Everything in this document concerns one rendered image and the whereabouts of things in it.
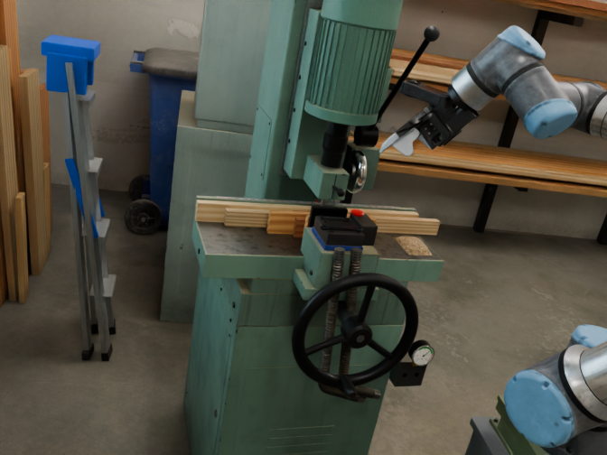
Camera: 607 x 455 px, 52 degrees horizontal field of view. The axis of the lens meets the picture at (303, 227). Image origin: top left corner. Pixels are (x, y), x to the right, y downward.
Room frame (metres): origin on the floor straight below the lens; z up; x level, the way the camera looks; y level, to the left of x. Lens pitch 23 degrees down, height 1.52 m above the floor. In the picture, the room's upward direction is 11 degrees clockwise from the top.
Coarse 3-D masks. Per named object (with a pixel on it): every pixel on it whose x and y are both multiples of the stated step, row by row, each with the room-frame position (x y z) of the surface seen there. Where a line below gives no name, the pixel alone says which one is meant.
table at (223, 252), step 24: (192, 240) 1.39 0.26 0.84; (216, 240) 1.30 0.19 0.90; (240, 240) 1.32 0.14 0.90; (264, 240) 1.35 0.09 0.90; (288, 240) 1.37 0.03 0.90; (384, 240) 1.49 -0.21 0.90; (216, 264) 1.23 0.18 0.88; (240, 264) 1.25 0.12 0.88; (264, 264) 1.27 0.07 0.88; (288, 264) 1.29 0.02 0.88; (384, 264) 1.37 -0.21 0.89; (408, 264) 1.39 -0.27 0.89; (432, 264) 1.42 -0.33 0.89; (312, 288) 1.21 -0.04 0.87
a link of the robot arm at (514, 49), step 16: (512, 32) 1.26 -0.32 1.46; (496, 48) 1.27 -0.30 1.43; (512, 48) 1.25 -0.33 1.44; (528, 48) 1.24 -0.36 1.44; (480, 64) 1.28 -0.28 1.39; (496, 64) 1.26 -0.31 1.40; (512, 64) 1.24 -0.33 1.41; (528, 64) 1.23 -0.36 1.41; (480, 80) 1.27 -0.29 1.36; (496, 80) 1.26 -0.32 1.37; (496, 96) 1.29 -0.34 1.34
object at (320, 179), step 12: (312, 156) 1.54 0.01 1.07; (312, 168) 1.50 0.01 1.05; (324, 168) 1.46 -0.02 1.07; (336, 168) 1.48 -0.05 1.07; (312, 180) 1.49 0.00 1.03; (324, 180) 1.43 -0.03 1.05; (336, 180) 1.44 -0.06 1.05; (348, 180) 1.45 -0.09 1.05; (324, 192) 1.43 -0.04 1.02; (336, 192) 1.44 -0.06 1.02
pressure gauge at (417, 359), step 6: (414, 342) 1.38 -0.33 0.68; (420, 342) 1.37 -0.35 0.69; (426, 342) 1.38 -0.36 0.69; (414, 348) 1.36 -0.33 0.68; (420, 348) 1.36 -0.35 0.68; (426, 348) 1.36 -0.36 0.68; (432, 348) 1.36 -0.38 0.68; (408, 354) 1.37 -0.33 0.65; (414, 354) 1.35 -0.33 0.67; (420, 354) 1.36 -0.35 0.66; (426, 354) 1.36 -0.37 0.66; (432, 354) 1.37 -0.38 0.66; (414, 360) 1.35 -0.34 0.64; (420, 360) 1.36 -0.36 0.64; (426, 360) 1.36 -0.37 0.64; (414, 366) 1.38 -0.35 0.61
